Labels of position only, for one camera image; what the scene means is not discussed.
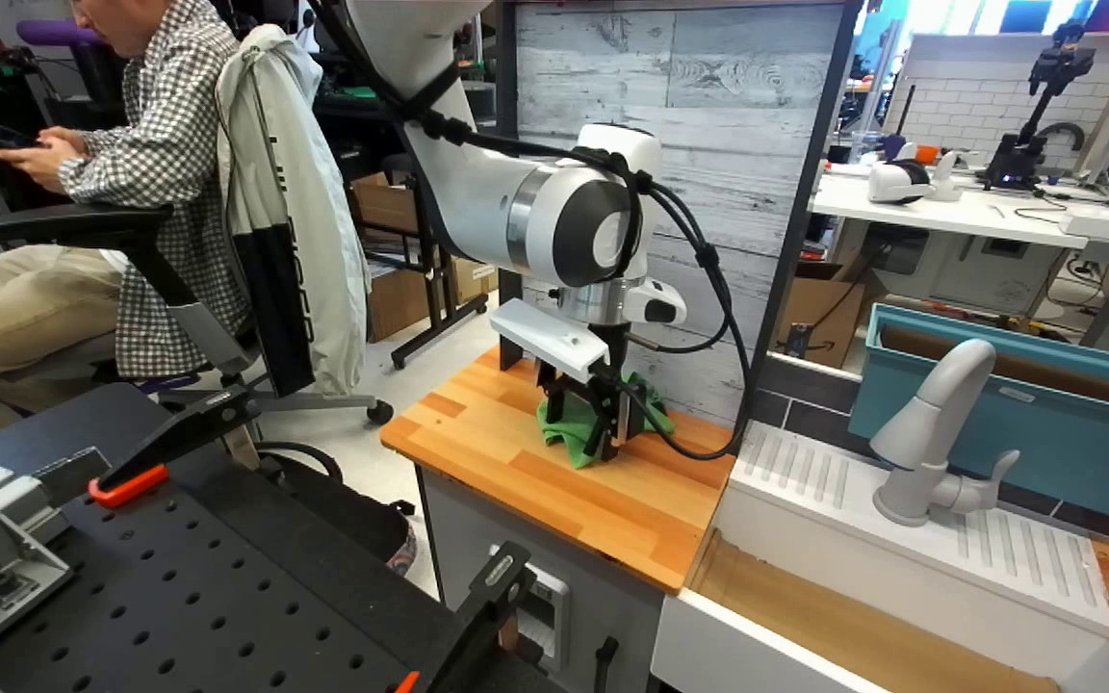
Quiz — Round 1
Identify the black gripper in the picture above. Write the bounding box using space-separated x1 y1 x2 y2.
535 318 651 462

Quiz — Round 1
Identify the green block object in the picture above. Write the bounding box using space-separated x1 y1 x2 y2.
538 369 674 472

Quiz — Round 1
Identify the wooden butcher block counter cabinet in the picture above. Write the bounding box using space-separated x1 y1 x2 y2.
376 347 738 693

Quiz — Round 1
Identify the brown cardboard box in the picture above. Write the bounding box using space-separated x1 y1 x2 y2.
364 255 500 342
345 168 422 272
771 272 887 369

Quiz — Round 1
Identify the white sink basin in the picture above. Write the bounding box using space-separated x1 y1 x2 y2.
647 419 1109 693

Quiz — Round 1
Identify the grey wood backdrop panel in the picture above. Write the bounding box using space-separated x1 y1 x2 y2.
512 3 848 426

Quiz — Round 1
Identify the grey faucet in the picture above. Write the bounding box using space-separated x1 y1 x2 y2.
866 335 1025 532

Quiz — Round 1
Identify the black office chair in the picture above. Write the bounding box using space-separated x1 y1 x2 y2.
0 197 399 498

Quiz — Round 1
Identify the white jacket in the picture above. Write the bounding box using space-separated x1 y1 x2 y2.
213 18 372 400

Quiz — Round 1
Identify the white lab table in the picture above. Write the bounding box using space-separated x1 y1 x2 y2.
808 163 1109 255

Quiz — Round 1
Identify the black perforated board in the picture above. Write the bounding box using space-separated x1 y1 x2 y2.
0 477 509 693

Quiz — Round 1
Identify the teal bin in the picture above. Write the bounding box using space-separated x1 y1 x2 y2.
848 300 1109 523

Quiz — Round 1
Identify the person in checkered shirt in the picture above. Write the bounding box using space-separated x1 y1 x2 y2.
0 0 259 454

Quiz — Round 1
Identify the black smartphone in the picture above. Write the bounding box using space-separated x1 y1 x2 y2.
0 116 57 154

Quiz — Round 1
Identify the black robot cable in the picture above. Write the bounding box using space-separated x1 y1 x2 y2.
307 0 757 465

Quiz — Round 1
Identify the black frame post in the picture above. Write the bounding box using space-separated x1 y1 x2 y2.
736 0 866 454
489 0 525 310

